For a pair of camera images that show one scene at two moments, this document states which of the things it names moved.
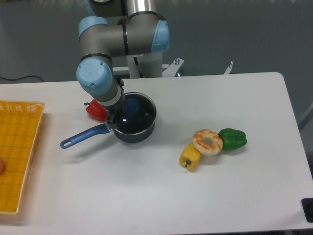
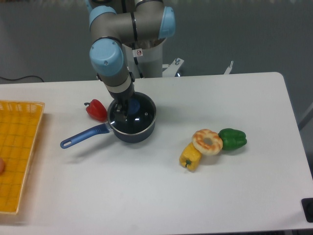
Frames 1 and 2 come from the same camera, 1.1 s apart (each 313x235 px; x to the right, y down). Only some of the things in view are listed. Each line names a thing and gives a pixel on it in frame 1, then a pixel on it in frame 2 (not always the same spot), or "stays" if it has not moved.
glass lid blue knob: x=138 y=112 stays
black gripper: x=114 y=110 to x=122 y=109
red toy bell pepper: x=95 y=109 stays
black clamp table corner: x=307 y=204 stays
